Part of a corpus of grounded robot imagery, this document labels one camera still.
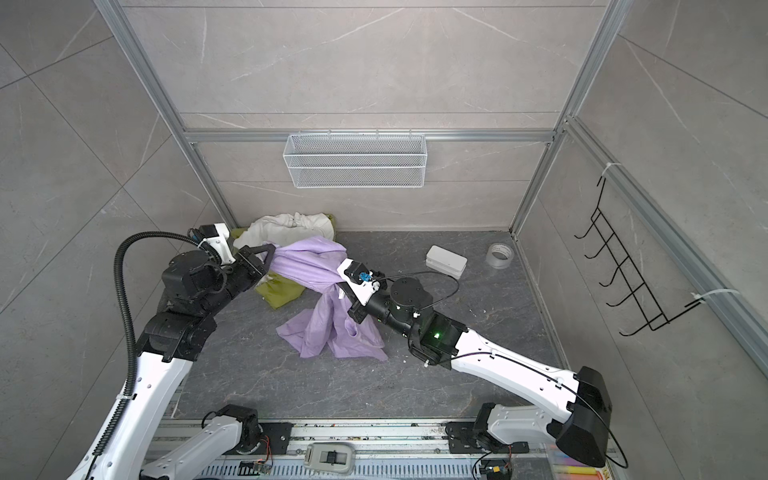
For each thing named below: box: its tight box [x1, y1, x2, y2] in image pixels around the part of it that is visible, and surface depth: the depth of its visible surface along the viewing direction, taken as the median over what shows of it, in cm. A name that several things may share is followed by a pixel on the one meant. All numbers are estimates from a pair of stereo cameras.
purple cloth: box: [267, 236, 388, 361], surface depth 67 cm
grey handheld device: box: [304, 442, 356, 475], surface depth 70 cm
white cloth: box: [234, 212, 335, 249], surface depth 113 cm
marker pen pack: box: [543, 444, 614, 480], surface depth 69 cm
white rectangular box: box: [425, 245, 468, 280], surface depth 108 cm
